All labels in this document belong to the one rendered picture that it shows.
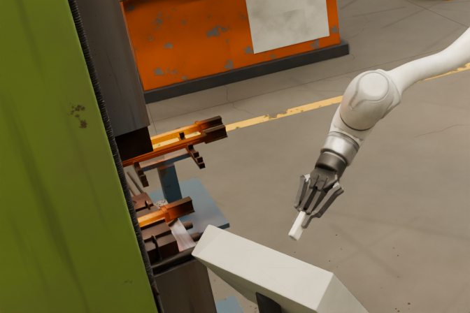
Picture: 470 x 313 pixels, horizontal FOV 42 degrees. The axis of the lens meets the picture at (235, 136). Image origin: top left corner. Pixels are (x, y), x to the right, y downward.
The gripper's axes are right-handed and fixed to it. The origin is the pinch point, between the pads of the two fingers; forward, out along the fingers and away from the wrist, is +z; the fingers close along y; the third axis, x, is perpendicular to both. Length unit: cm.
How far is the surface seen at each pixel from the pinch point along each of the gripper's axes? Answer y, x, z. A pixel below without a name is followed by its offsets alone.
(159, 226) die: 44.2, -1.7, 13.6
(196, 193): 85, -52, -14
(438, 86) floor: 111, -248, -213
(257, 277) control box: -11.6, 22.6, 20.0
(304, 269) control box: -20.7, 22.6, 14.7
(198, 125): 84, -31, -34
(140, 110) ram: 31.6, 37.5, -3.3
